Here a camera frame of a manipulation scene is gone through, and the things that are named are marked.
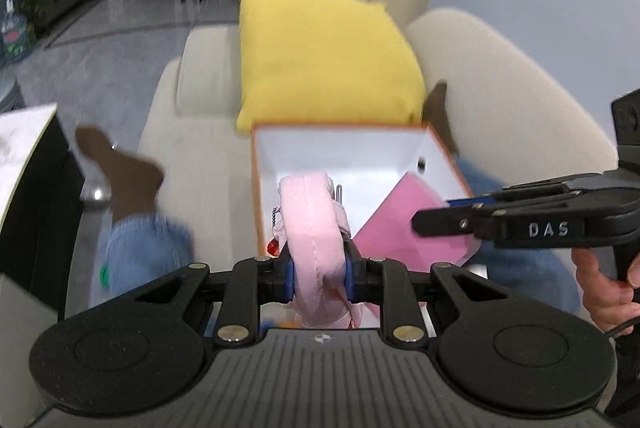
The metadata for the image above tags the pink fabric pouch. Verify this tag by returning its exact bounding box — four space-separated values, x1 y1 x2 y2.
272 173 361 330

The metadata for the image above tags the pink card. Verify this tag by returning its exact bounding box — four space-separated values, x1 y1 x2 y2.
354 173 480 272

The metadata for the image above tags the water bottle jug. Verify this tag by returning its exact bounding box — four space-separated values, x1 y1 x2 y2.
1 0 32 63

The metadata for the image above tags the right leg brown sock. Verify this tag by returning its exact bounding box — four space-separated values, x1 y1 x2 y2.
421 79 584 309

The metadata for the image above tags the orange cardboard box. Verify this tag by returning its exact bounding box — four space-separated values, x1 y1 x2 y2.
250 125 471 254

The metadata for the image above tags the white coffee table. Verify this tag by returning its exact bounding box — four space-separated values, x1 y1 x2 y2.
1 104 85 317

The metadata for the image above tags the leg brown sock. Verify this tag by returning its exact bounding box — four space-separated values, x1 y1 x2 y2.
74 125 196 294
421 79 584 309

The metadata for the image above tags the left leg brown sock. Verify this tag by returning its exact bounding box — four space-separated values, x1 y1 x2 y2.
74 125 196 294

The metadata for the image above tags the beige sofa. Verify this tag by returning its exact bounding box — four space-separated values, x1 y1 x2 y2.
64 7 622 324

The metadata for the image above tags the person's right hand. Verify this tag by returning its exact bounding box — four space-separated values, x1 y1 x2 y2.
572 248 639 332

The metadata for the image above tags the yellow cushion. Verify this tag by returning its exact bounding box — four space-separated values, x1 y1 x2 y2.
236 0 426 133

